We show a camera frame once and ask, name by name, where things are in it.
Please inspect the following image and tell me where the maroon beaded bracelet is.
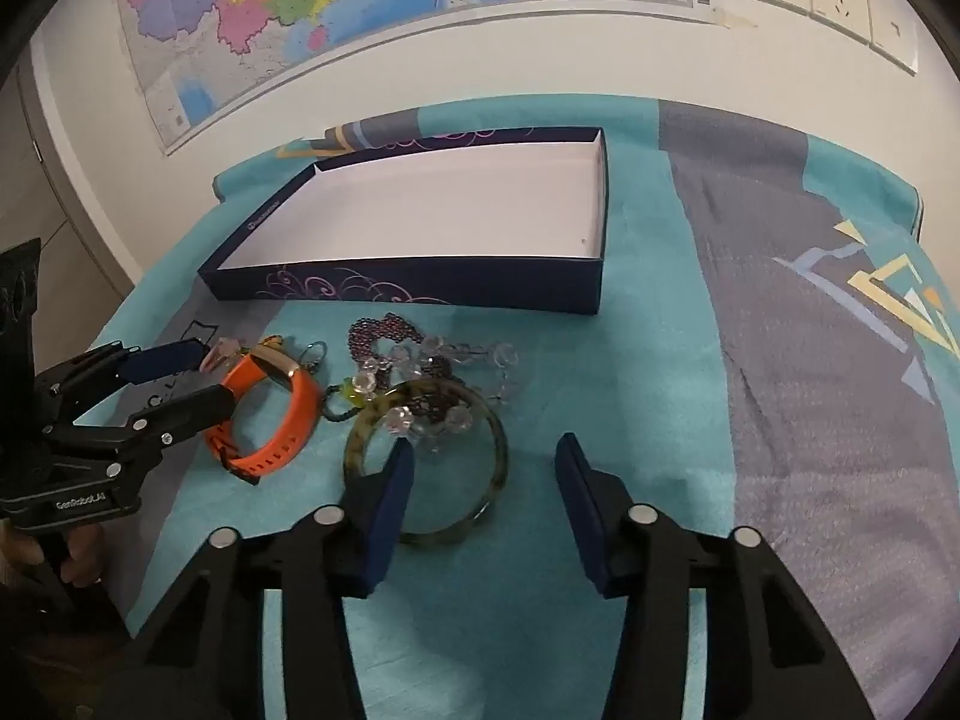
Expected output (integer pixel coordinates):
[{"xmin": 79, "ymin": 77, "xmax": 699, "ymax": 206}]
[{"xmin": 346, "ymin": 312, "xmax": 452, "ymax": 421}]

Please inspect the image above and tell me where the clear crystal bead bracelet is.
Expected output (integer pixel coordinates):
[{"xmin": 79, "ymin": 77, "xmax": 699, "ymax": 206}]
[{"xmin": 350, "ymin": 336, "xmax": 521, "ymax": 441}]

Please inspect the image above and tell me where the orange smart watch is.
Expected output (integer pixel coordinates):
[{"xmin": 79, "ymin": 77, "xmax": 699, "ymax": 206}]
[{"xmin": 200, "ymin": 338, "xmax": 324, "ymax": 486}]

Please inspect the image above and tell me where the green flower ring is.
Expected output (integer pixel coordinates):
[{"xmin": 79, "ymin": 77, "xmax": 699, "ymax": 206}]
[{"xmin": 320, "ymin": 377, "xmax": 370, "ymax": 423}]

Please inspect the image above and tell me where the left hand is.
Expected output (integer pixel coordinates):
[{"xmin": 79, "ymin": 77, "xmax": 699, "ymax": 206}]
[{"xmin": 2, "ymin": 520, "xmax": 107, "ymax": 589}]

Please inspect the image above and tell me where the grey wooden door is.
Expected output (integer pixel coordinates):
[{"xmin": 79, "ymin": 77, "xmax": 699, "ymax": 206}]
[{"xmin": 2, "ymin": 54, "xmax": 132, "ymax": 371}]

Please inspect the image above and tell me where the tortoiseshell bangle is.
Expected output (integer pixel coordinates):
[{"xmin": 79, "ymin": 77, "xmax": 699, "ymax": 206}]
[{"xmin": 342, "ymin": 379, "xmax": 509, "ymax": 548}]

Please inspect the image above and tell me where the teal grey bed sheet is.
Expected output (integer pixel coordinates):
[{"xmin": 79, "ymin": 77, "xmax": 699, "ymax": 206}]
[{"xmin": 103, "ymin": 96, "xmax": 958, "ymax": 718}]

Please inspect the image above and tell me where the dark blue tray box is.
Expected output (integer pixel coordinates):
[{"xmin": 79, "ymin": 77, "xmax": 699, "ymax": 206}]
[{"xmin": 199, "ymin": 127, "xmax": 608, "ymax": 316}]

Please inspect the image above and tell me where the pink stone ring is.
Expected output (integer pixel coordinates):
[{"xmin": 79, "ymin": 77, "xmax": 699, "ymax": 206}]
[{"xmin": 198, "ymin": 336, "xmax": 244, "ymax": 376}]

